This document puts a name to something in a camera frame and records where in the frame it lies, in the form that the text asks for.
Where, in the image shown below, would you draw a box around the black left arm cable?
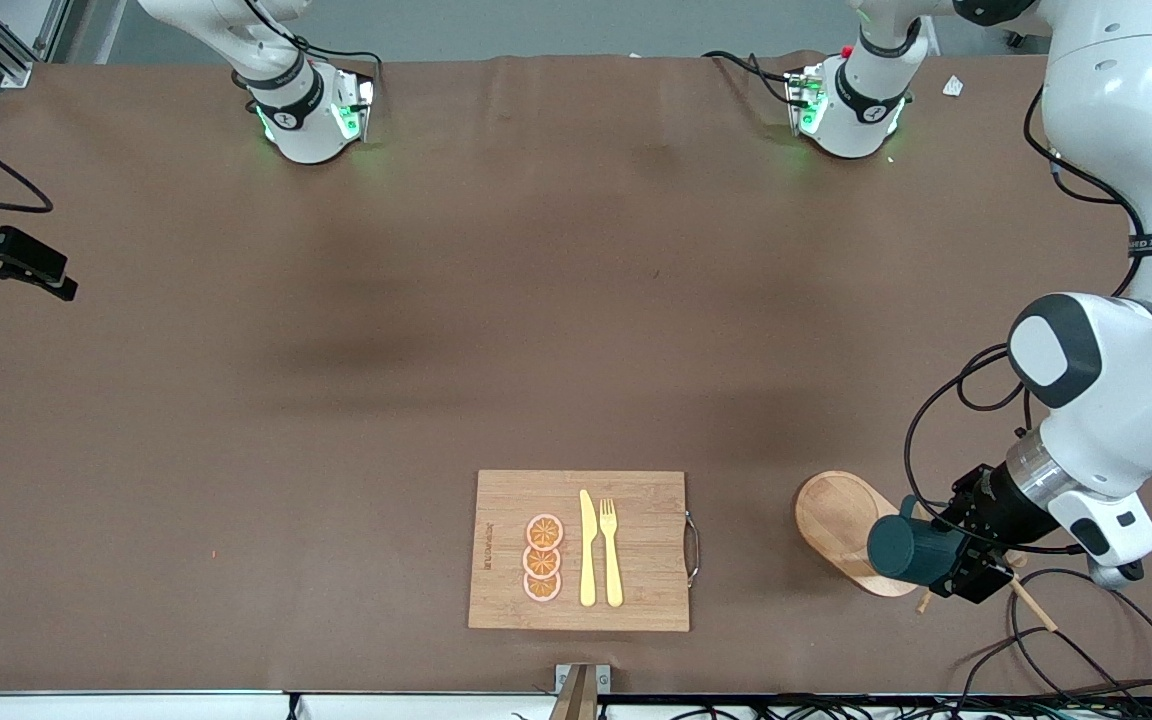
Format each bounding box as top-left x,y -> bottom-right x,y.
903,85 -> 1147,557

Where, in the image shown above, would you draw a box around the aluminium frame profile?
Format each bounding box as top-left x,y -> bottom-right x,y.
0,0 -> 72,89

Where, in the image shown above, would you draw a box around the yellow plastic knife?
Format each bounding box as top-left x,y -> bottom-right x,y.
579,489 -> 598,608

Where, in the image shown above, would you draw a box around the teal ribbed cup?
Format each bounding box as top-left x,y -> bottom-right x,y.
867,497 -> 969,588

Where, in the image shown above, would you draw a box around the black left base cable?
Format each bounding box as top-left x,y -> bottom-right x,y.
701,50 -> 802,106

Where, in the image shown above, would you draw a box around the wooden mug tree stand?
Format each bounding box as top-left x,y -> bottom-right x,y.
794,471 -> 1059,634

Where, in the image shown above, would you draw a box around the tangled black cables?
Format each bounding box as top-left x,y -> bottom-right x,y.
626,693 -> 1152,720

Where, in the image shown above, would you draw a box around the white table edge rail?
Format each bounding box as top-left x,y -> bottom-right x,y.
0,689 -> 1152,720

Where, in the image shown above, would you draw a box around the black looped cable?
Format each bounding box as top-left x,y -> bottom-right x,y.
1008,568 -> 1152,701

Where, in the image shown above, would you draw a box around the wooden cutting board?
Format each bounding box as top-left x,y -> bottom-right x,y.
468,470 -> 701,633

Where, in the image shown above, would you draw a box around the yellow plastic fork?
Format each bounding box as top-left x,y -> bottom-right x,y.
600,498 -> 625,608

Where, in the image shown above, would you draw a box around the wooden metal bracket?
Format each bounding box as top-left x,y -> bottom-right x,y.
554,663 -> 612,720

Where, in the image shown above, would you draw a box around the black base cable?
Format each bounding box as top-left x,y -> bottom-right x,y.
701,50 -> 802,106
241,0 -> 384,96

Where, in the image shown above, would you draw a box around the brown table cover mat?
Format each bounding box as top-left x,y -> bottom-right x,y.
0,52 -> 1152,696

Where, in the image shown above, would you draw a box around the black right base cable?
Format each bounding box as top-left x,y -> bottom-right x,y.
241,0 -> 384,96

